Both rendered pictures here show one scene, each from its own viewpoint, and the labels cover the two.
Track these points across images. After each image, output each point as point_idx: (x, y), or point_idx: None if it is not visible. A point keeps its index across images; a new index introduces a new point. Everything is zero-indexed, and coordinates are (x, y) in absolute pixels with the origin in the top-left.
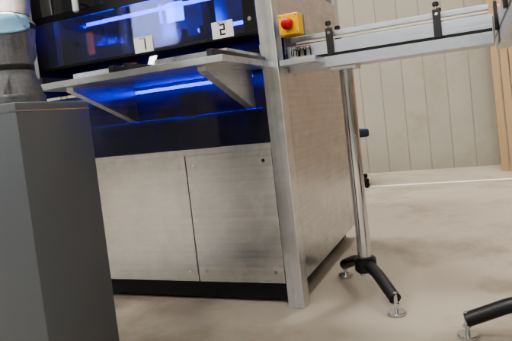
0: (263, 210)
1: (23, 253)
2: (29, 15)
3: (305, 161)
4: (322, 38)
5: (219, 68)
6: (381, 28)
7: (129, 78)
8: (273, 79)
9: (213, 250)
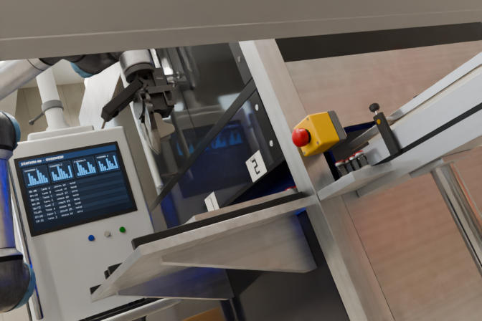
0: None
1: None
2: (7, 246)
3: None
4: (397, 125)
5: (201, 245)
6: (473, 76)
7: (129, 279)
8: (320, 222)
9: None
